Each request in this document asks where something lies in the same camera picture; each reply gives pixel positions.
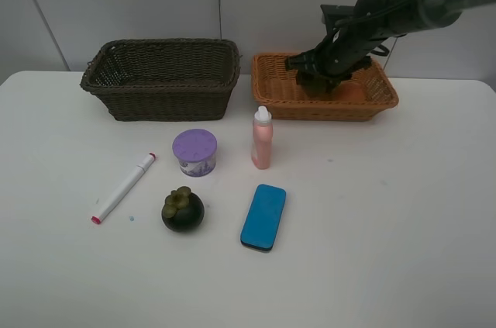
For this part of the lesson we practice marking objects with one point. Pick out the pink bottle white cap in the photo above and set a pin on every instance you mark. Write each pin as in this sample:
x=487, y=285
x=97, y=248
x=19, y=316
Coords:
x=262, y=138

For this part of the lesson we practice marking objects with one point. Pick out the white marker red caps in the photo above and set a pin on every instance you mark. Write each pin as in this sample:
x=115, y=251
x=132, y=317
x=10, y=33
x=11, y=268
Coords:
x=122, y=190

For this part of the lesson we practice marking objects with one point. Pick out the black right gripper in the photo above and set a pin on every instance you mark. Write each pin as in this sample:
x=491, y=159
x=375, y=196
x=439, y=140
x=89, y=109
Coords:
x=338, y=56

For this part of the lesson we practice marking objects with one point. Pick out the dark brown wicker basket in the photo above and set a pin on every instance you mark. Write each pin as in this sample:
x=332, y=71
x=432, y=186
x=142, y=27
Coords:
x=164, y=80

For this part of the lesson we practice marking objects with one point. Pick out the orange round fruit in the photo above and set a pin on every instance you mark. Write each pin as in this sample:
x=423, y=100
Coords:
x=350, y=91

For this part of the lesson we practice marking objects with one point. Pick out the orange wicker basket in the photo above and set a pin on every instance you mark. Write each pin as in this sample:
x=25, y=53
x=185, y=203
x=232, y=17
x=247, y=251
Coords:
x=276, y=88

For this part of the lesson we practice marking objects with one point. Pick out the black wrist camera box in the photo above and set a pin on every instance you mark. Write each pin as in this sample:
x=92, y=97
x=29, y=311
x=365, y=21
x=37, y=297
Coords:
x=334, y=13

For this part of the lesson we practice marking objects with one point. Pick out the blue whiteboard eraser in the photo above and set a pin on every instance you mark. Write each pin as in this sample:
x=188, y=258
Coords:
x=263, y=218

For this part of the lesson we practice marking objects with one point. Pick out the dark purple mangosteen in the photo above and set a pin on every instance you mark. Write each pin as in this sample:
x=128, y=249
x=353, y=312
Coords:
x=183, y=210

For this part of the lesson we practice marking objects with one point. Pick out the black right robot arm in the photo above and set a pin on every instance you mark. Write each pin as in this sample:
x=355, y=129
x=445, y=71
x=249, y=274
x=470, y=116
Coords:
x=402, y=17

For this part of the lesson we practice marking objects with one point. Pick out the purple lid air freshener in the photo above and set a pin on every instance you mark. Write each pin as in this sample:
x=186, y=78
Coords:
x=195, y=150

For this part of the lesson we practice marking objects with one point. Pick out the brown kiwi fruit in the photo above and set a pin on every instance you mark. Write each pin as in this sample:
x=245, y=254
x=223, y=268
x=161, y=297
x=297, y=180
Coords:
x=318, y=90

